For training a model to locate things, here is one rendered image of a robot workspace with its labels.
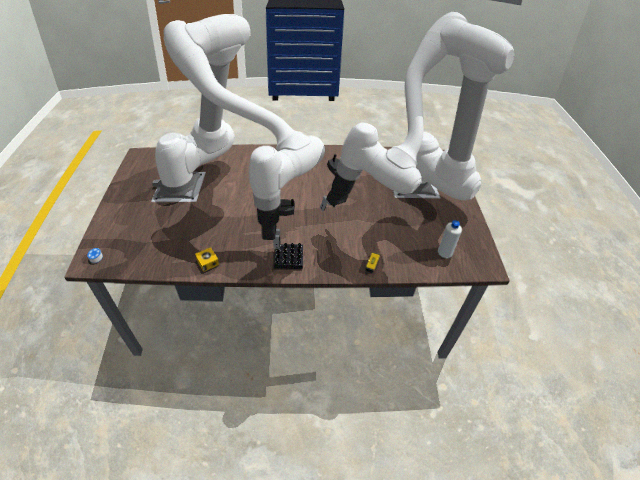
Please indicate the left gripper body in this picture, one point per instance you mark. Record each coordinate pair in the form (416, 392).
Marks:
(341, 187)

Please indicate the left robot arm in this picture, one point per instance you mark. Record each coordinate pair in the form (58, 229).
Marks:
(483, 54)

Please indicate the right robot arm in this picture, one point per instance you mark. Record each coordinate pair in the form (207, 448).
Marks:
(221, 37)

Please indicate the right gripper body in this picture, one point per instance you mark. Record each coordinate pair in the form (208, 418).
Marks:
(268, 213)

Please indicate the white bottle with blue cap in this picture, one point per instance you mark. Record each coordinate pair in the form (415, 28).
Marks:
(449, 240)

